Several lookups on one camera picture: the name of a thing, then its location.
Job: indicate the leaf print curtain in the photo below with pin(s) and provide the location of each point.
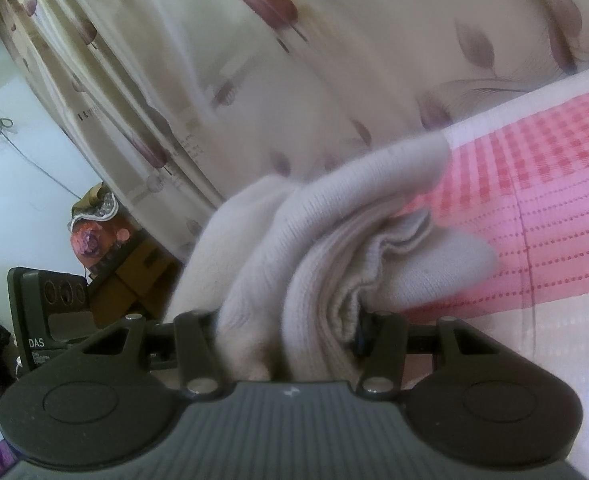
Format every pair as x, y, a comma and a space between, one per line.
324, 60

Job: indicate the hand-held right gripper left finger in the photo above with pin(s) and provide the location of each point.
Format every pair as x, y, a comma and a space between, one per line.
194, 332

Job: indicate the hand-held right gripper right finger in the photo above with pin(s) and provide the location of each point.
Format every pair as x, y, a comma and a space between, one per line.
360, 336

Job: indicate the floral stuffed bag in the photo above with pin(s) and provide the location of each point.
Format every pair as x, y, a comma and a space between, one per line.
97, 230

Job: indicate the cardboard box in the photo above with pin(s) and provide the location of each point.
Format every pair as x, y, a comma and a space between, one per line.
134, 275

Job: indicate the beige knit sweater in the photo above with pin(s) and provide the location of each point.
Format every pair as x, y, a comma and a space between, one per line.
294, 240

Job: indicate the pink checked blanket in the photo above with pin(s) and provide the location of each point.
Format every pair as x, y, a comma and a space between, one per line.
549, 210

